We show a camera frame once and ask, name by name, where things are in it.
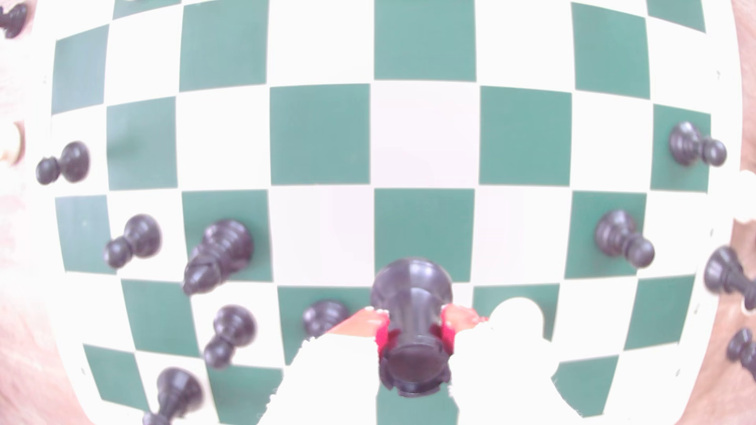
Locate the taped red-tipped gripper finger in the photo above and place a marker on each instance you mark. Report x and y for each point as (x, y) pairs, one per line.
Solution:
(331, 383)
(502, 383)

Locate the black pawn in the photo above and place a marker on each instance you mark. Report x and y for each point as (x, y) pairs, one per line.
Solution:
(413, 295)

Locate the black pawn chess piece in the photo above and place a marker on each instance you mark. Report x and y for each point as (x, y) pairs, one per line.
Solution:
(614, 231)
(235, 324)
(142, 235)
(323, 316)
(685, 143)
(74, 160)

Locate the white rook chess piece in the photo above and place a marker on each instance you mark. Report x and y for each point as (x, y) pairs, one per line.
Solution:
(517, 313)

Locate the black king chess piece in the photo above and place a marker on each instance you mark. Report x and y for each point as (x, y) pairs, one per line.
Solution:
(177, 386)

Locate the black bishop chess piece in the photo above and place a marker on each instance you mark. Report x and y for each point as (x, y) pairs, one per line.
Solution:
(227, 245)

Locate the tall black chess piece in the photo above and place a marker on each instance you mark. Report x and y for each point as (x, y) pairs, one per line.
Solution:
(723, 268)

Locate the tall white chess piece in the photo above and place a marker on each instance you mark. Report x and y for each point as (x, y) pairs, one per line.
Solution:
(747, 198)

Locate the white knight chess piece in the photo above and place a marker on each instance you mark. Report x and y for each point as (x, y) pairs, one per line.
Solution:
(9, 143)

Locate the green white chessboard mat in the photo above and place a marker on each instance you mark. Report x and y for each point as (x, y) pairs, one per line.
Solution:
(425, 136)

